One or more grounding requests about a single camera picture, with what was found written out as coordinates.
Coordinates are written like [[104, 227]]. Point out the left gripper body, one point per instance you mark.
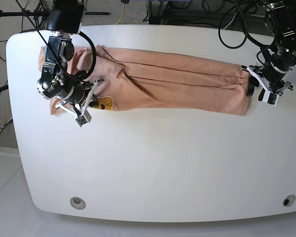
[[270, 78]]

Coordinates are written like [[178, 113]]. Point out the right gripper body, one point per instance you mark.
[[78, 100]]

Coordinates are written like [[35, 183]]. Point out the peach T-shirt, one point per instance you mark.
[[146, 79]]

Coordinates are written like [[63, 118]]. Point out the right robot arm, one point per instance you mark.
[[65, 20]]

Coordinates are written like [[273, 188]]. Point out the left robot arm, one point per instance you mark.
[[280, 55]]

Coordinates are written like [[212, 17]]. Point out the left table grommet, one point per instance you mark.
[[77, 203]]

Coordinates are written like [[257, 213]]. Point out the table grommet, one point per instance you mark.
[[77, 203], [289, 200]]

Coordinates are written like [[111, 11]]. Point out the right table grommet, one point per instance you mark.
[[289, 200]]

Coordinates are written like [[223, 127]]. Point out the black tripod stand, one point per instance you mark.
[[14, 14]]

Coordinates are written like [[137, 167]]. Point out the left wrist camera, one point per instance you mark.
[[270, 98]]

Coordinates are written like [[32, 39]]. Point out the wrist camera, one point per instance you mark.
[[270, 98], [83, 119]]

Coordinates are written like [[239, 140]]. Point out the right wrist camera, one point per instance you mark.
[[83, 119]]

